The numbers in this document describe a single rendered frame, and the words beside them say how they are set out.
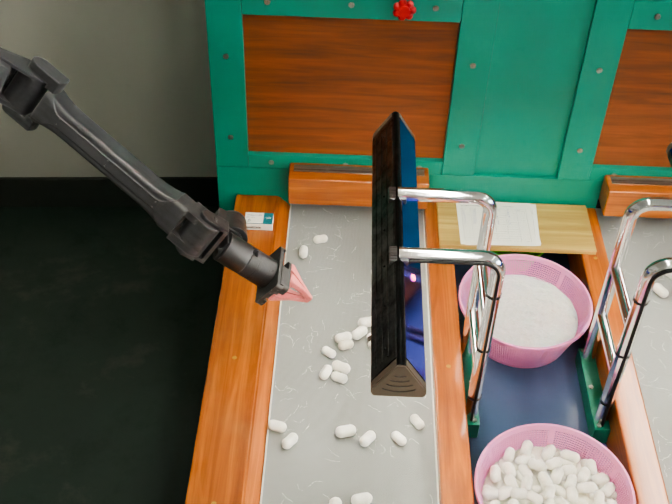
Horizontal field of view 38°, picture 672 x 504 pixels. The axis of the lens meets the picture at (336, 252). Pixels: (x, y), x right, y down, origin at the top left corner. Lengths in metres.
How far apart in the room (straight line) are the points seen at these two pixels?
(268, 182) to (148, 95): 1.03
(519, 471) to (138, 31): 1.81
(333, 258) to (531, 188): 0.47
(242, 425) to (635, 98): 1.03
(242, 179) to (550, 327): 0.73
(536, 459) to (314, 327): 0.49
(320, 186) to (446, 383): 0.53
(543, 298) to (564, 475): 0.43
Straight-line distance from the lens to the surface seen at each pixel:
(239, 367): 1.83
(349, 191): 2.10
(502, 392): 1.95
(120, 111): 3.17
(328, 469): 1.72
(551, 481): 1.76
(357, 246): 2.10
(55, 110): 1.74
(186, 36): 3.00
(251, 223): 2.09
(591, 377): 1.96
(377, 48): 1.98
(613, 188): 2.16
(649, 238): 2.25
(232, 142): 2.11
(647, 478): 1.78
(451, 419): 1.77
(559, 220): 2.18
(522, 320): 2.00
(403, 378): 1.41
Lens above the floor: 2.16
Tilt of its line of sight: 43 degrees down
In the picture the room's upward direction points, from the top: 2 degrees clockwise
